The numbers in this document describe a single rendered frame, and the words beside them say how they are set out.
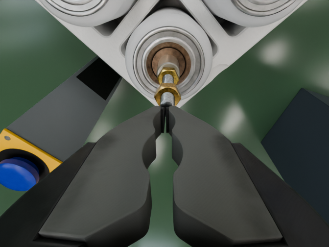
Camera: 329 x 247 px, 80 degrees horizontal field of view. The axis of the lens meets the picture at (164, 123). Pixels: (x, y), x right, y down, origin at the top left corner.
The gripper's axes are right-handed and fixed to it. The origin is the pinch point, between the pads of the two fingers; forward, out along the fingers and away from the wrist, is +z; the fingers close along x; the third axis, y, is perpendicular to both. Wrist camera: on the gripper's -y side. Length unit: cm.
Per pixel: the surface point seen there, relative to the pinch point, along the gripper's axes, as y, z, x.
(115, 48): 0.2, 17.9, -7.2
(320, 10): -2.9, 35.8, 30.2
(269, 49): 4.4, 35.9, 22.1
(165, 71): -0.2, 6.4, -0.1
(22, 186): 10.5, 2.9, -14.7
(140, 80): 2.0, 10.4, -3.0
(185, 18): -3.8, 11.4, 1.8
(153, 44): -1.6, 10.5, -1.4
